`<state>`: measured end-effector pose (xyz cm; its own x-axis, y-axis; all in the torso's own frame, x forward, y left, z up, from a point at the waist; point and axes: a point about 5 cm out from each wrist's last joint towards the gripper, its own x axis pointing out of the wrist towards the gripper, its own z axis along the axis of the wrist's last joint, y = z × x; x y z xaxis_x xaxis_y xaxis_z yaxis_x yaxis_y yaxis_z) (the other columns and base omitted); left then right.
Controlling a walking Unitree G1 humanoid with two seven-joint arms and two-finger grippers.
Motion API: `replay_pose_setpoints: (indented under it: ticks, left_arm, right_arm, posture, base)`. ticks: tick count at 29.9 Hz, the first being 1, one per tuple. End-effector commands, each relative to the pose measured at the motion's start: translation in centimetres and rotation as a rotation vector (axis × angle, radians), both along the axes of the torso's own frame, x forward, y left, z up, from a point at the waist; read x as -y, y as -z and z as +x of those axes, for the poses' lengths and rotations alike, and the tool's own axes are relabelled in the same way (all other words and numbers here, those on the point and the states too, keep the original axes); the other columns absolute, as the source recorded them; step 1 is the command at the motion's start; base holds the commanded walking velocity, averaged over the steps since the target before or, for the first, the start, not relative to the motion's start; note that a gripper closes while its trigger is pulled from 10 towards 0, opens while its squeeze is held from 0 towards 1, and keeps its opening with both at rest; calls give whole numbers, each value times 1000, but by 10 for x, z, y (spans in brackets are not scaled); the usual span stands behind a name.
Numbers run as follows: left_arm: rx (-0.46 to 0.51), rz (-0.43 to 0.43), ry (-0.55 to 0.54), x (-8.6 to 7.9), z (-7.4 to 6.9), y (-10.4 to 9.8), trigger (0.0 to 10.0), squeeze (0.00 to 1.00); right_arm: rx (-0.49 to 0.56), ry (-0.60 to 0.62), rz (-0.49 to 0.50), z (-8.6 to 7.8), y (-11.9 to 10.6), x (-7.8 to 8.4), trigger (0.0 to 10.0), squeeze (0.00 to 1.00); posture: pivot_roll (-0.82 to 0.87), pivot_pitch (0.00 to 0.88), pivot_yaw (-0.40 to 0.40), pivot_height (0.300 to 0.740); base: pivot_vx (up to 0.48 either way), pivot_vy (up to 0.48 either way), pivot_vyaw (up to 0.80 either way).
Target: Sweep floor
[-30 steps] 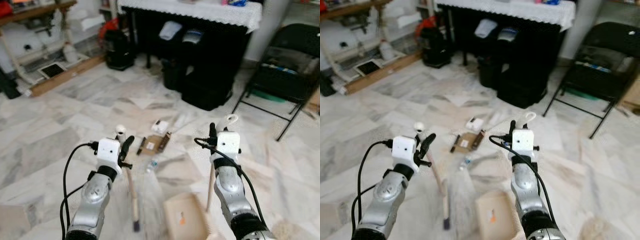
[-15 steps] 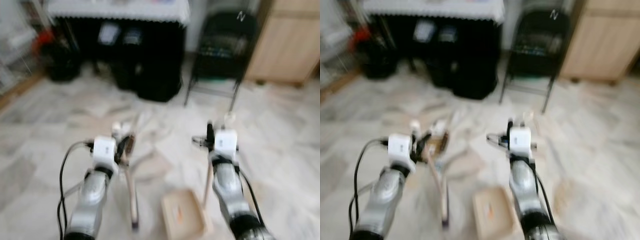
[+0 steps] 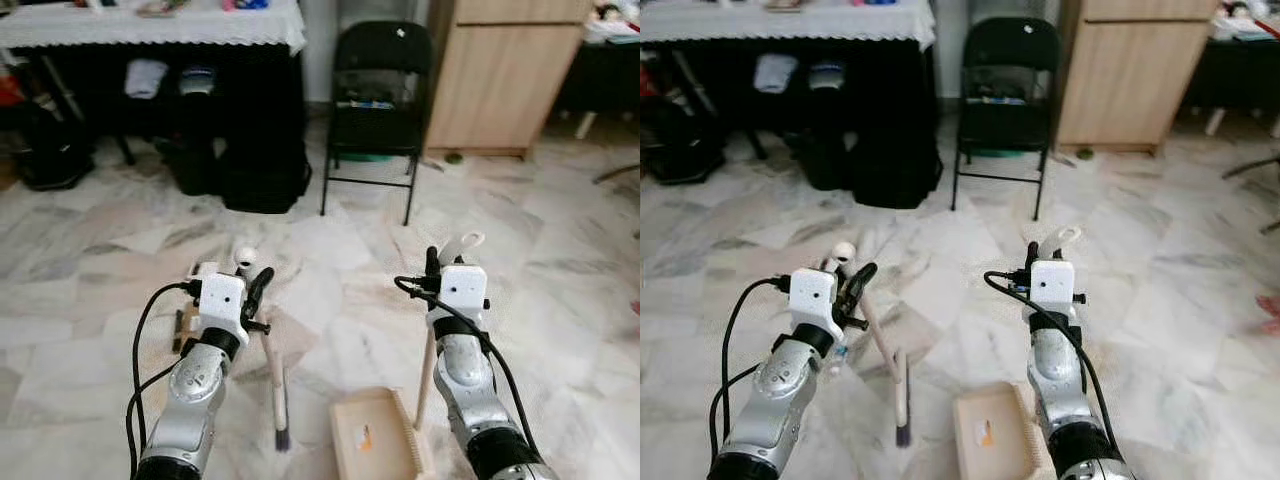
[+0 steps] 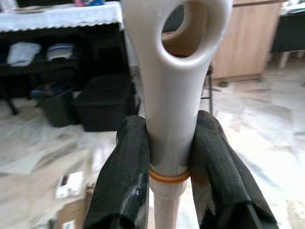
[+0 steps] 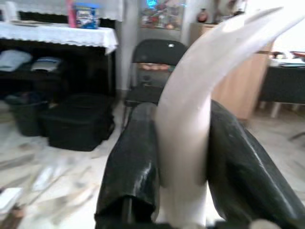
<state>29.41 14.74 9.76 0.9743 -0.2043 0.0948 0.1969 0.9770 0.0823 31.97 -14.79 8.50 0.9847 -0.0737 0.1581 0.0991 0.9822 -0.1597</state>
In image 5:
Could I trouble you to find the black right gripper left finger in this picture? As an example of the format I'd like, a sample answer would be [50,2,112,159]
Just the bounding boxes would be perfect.
[94,102,160,229]

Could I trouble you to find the beige long-handled dustpan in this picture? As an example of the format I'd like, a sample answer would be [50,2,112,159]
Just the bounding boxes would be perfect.
[152,6,298,229]

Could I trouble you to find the light wood low cabinet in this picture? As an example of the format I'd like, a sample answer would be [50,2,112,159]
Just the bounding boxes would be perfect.
[189,22,274,120]

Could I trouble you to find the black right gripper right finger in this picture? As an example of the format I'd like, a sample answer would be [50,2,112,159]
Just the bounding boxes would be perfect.
[206,99,305,229]

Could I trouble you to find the black table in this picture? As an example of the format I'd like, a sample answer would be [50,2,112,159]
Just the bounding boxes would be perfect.
[258,51,305,117]

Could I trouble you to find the large black case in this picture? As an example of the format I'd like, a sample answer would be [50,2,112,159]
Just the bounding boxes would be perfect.
[39,94,115,152]

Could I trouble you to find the colourful poster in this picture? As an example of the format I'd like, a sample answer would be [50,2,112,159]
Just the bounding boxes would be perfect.
[140,0,185,31]

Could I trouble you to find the small dark vase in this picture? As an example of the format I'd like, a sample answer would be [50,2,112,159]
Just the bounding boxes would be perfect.
[197,8,209,23]

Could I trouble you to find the blue printed box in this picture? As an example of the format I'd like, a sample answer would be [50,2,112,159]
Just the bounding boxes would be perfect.
[75,2,101,30]

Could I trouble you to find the black folding chair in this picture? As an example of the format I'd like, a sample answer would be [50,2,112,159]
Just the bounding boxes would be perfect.
[123,39,189,113]

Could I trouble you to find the white folded item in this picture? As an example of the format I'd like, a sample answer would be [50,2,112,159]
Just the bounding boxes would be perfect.
[30,57,61,72]

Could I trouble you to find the pink bottle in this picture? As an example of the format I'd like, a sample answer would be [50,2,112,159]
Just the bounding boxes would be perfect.
[66,0,77,27]

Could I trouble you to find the grey folded cloth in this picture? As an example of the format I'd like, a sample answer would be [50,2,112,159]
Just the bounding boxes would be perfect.
[0,50,33,72]

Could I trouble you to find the black plastic bin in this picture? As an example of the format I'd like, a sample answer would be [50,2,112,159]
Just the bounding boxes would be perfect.
[6,93,50,137]

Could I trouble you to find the table with white lace cloth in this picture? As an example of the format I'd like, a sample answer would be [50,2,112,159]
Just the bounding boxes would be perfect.
[0,21,119,96]

